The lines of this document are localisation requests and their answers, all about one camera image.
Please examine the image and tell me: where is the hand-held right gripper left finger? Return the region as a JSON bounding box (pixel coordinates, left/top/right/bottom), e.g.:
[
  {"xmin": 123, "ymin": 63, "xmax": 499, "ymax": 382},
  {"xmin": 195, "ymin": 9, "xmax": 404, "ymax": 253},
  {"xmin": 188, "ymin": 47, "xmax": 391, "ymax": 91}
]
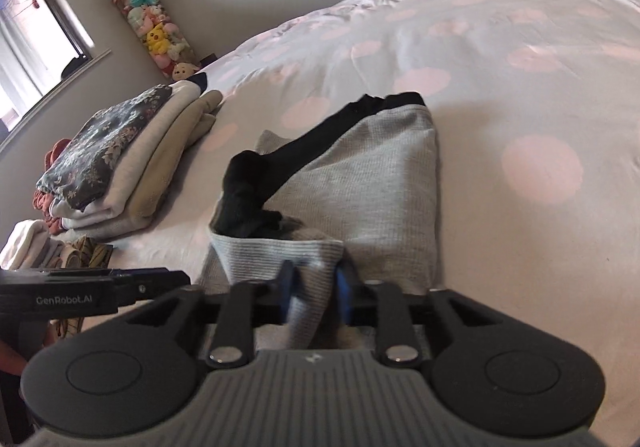
[{"xmin": 125, "ymin": 261, "xmax": 297, "ymax": 369}]

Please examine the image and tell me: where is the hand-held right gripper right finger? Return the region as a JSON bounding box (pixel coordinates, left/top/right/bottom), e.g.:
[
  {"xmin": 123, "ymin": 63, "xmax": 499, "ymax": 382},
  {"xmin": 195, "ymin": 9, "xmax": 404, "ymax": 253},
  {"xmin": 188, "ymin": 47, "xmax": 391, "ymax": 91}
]
[{"xmin": 336, "ymin": 264, "xmax": 503, "ymax": 368}]

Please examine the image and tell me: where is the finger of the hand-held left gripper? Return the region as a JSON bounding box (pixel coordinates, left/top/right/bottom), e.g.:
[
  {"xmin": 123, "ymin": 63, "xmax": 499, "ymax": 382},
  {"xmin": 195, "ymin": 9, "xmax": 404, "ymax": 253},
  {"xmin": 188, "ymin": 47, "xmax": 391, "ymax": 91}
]
[{"xmin": 111, "ymin": 268, "xmax": 192, "ymax": 306}]

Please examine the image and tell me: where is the grey shirt with black sleeves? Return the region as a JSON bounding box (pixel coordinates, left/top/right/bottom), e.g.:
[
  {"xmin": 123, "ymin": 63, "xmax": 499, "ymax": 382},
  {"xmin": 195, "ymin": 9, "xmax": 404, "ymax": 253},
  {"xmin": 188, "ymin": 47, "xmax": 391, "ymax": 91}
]
[{"xmin": 194, "ymin": 92, "xmax": 446, "ymax": 354}]

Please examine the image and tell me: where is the person's left forearm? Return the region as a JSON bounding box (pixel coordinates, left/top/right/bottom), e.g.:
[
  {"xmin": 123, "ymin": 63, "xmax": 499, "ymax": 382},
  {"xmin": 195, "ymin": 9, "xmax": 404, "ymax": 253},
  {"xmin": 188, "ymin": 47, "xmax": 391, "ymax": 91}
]
[{"xmin": 0, "ymin": 337, "xmax": 27, "ymax": 379}]

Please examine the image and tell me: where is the small pile of patterned clothes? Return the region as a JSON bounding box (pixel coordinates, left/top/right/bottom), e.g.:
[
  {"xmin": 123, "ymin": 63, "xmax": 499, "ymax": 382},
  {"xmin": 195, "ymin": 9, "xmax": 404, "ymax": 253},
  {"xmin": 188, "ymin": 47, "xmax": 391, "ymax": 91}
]
[{"xmin": 49, "ymin": 235, "xmax": 114, "ymax": 339}]

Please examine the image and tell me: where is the stack of folded clothes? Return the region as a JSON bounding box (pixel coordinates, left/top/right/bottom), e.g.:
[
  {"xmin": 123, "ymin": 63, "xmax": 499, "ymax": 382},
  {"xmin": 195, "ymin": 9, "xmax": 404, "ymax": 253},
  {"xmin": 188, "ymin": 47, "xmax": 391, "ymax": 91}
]
[{"xmin": 49, "ymin": 79, "xmax": 202, "ymax": 230}]

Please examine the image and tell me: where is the white folded cloth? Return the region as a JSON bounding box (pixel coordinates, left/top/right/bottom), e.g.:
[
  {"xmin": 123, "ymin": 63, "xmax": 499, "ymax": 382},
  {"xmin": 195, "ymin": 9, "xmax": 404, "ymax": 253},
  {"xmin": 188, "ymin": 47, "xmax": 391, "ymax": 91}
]
[{"xmin": 0, "ymin": 219, "xmax": 67, "ymax": 271}]

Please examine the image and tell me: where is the rust pink garment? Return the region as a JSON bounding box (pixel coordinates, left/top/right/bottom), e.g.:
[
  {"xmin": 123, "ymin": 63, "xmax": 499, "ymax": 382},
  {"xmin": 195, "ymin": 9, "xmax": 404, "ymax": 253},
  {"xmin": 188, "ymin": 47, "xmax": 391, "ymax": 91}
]
[{"xmin": 32, "ymin": 138, "xmax": 74, "ymax": 236}]

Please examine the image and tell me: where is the beige folded garment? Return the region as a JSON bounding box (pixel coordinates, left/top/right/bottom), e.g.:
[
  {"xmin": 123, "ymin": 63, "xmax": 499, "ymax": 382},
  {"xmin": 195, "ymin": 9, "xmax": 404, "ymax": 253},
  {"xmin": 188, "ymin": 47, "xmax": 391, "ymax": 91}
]
[{"xmin": 124, "ymin": 89, "xmax": 224, "ymax": 234}]

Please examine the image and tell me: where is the dark floral garment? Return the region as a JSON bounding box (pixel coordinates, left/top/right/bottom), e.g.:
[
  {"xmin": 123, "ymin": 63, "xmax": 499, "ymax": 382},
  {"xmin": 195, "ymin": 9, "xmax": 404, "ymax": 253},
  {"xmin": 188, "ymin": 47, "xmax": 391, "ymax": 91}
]
[{"xmin": 36, "ymin": 84, "xmax": 174, "ymax": 214}]

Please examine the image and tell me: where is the clear tube of plush toys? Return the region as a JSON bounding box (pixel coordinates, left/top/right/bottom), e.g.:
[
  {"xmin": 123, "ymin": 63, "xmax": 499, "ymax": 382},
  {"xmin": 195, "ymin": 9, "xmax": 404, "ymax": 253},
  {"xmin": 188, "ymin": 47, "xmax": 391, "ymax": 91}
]
[{"xmin": 102, "ymin": 0, "xmax": 211, "ymax": 84}]

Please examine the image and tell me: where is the bed with polka dot sheet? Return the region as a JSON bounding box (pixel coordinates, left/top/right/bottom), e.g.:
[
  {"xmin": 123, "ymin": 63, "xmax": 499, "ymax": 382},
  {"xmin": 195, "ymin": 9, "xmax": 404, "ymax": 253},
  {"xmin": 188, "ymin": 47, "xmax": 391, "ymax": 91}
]
[{"xmin": 75, "ymin": 0, "xmax": 640, "ymax": 408}]

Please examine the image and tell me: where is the window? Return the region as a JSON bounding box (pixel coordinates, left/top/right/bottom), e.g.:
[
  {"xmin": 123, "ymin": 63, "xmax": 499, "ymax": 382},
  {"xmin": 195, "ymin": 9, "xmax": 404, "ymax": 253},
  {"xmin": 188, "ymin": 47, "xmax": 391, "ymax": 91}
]
[{"xmin": 0, "ymin": 0, "xmax": 114, "ymax": 140}]

